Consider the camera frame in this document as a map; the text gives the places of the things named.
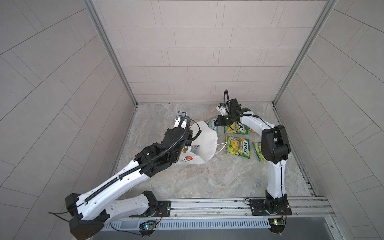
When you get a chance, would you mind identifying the green Fox's candy packet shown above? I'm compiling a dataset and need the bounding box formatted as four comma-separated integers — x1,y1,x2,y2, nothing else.
253,142,266,162
226,136,251,159
225,122,249,135

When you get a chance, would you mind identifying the teal snack packet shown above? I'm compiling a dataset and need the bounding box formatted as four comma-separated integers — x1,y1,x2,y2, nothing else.
206,118,219,135

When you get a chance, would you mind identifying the white floral paper bag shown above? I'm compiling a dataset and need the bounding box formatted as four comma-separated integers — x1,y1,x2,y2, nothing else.
178,122,227,165

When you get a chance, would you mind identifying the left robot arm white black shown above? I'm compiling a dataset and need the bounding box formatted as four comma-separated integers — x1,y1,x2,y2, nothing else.
65,127,196,240

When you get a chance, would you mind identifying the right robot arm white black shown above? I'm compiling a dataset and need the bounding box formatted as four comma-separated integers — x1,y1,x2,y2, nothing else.
214,91,292,215

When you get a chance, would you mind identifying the left circuit board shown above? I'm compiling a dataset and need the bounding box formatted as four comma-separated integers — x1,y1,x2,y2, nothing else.
139,221,157,231

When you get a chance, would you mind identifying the circuit board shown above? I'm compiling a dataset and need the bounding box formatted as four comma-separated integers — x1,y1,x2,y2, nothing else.
268,219,286,234
139,221,157,231

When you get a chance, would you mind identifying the right circuit board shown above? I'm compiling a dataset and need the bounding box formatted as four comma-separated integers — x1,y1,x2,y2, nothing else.
268,219,286,234

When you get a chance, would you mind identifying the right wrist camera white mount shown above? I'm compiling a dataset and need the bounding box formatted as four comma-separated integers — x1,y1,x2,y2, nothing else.
216,103,229,116

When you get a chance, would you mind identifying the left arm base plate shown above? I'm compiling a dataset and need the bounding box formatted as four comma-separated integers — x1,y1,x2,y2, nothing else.
129,201,172,218

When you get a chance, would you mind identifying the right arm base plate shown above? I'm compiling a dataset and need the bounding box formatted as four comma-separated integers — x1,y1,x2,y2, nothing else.
249,198,292,216

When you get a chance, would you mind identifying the white slotted cable duct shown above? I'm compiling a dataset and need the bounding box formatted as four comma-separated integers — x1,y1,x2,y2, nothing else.
102,219,271,232

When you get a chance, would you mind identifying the aluminium mounting rail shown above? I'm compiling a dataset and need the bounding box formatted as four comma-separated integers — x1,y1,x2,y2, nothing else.
101,196,335,221

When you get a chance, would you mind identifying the left black cable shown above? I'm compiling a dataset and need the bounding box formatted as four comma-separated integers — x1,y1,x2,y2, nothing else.
47,209,73,223

